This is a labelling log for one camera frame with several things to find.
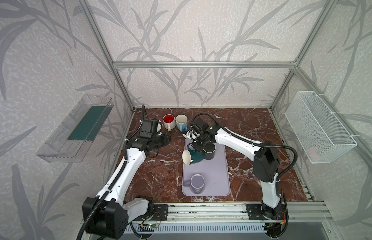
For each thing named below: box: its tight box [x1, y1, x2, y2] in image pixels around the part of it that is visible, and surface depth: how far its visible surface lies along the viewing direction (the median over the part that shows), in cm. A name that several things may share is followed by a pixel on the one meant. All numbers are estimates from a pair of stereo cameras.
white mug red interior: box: [162, 113, 176, 132], surface depth 105 cm
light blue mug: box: [175, 114, 189, 132], surface depth 104 cm
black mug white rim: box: [203, 143, 216, 160], surface depth 88 cm
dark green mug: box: [182, 143, 205, 166], surface depth 82 cm
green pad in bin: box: [67, 104, 114, 141], surface depth 69 cm
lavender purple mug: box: [183, 174, 205, 194], surface depth 78 cm
